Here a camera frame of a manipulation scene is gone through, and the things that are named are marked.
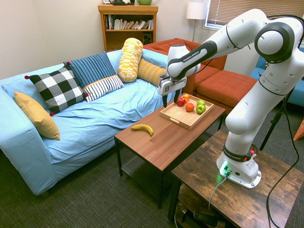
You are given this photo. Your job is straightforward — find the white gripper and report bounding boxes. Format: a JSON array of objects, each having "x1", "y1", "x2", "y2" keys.
[{"x1": 158, "y1": 76, "x2": 187, "y2": 108}]

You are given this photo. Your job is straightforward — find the yellow banana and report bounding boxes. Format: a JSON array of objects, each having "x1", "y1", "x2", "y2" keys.
[{"x1": 130, "y1": 124, "x2": 154, "y2": 137}]

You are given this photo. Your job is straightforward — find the light wooden tray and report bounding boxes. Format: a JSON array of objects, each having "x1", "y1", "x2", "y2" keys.
[{"x1": 159, "y1": 94, "x2": 214, "y2": 130}]

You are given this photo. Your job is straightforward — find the yellow grey striped pillow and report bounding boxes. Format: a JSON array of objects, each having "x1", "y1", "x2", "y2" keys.
[{"x1": 137, "y1": 58, "x2": 168, "y2": 86}]

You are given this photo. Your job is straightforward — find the brown wooden coffee table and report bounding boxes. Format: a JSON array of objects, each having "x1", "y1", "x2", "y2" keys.
[{"x1": 114, "y1": 95, "x2": 227, "y2": 209}]

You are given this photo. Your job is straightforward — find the yellow white patterned bolster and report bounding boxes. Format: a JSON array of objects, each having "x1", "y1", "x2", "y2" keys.
[{"x1": 117, "y1": 38, "x2": 144, "y2": 83}]

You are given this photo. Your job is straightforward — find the white navy striped pillow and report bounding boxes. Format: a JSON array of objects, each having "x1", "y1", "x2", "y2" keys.
[{"x1": 82, "y1": 75, "x2": 124, "y2": 103}]

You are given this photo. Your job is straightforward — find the wooden bookshelf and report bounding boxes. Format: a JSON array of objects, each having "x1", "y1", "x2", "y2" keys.
[{"x1": 97, "y1": 3, "x2": 159, "y2": 52}]

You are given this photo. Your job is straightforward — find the blue striped pillow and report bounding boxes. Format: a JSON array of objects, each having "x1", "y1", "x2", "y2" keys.
[{"x1": 63, "y1": 51, "x2": 117, "y2": 89}]

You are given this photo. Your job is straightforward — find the row of books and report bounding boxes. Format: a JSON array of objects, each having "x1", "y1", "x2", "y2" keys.
[{"x1": 105, "y1": 14, "x2": 154, "y2": 30}]

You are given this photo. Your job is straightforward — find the light blue sofa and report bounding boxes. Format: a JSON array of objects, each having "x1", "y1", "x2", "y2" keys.
[{"x1": 0, "y1": 49, "x2": 172, "y2": 197}]

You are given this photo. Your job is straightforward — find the white shade floor lamp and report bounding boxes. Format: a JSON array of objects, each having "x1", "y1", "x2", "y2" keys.
[{"x1": 186, "y1": 2, "x2": 206, "y2": 42}]

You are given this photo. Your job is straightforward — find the black tripod stand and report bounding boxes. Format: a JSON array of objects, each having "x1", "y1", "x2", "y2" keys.
[{"x1": 259, "y1": 87, "x2": 296, "y2": 151}]

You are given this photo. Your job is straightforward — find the black object on shelf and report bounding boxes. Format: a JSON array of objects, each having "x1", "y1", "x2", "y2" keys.
[{"x1": 110, "y1": 0, "x2": 135, "y2": 6}]

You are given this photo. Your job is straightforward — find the black white checkered pillow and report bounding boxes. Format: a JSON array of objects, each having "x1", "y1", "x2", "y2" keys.
[{"x1": 24, "y1": 61, "x2": 89, "y2": 117}]

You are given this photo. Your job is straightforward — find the wooden window blinds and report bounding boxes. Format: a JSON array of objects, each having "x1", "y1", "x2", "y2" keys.
[{"x1": 204, "y1": 0, "x2": 304, "y2": 30}]

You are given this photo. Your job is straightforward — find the black device under table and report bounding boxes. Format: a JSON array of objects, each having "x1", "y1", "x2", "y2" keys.
[{"x1": 182, "y1": 208, "x2": 227, "y2": 227}]

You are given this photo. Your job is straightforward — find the rustic dark wood side table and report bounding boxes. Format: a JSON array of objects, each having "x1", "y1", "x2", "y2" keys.
[{"x1": 167, "y1": 129, "x2": 304, "y2": 228}]

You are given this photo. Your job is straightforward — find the blue chair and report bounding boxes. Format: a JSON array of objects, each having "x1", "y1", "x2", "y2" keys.
[{"x1": 249, "y1": 46, "x2": 304, "y2": 106}]

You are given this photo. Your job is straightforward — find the plain mustard pillow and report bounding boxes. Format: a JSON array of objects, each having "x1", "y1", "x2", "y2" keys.
[{"x1": 13, "y1": 91, "x2": 61, "y2": 141}]

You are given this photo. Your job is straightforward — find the orange cushion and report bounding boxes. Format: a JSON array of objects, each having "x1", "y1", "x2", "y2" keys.
[{"x1": 294, "y1": 118, "x2": 304, "y2": 142}]

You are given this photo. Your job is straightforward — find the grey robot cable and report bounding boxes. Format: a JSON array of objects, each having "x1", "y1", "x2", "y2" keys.
[{"x1": 208, "y1": 174, "x2": 230, "y2": 211}]

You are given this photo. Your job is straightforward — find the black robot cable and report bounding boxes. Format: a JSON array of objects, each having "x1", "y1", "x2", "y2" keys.
[{"x1": 265, "y1": 96, "x2": 300, "y2": 228}]

